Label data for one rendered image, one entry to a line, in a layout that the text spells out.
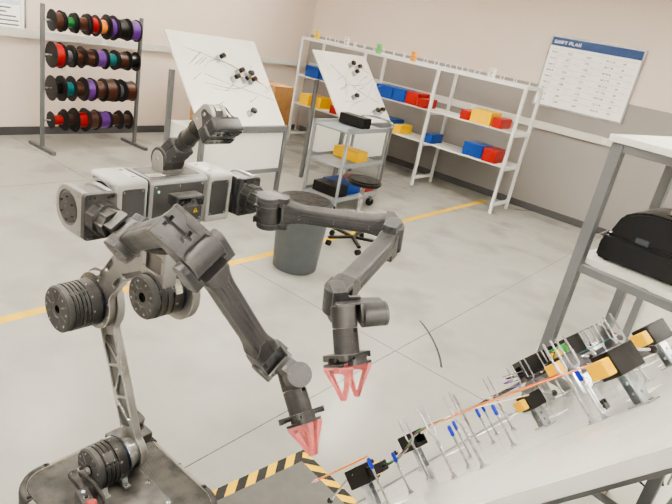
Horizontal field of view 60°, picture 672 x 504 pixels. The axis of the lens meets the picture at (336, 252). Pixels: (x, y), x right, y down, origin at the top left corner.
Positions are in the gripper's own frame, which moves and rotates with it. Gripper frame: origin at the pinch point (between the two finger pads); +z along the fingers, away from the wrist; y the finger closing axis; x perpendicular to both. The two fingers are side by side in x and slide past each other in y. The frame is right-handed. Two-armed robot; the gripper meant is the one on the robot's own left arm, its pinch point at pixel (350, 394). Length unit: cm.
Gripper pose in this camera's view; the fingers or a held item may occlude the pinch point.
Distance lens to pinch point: 131.4
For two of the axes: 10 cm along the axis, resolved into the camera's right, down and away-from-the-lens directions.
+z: 0.8, 9.9, -0.8
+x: -8.2, 1.1, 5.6
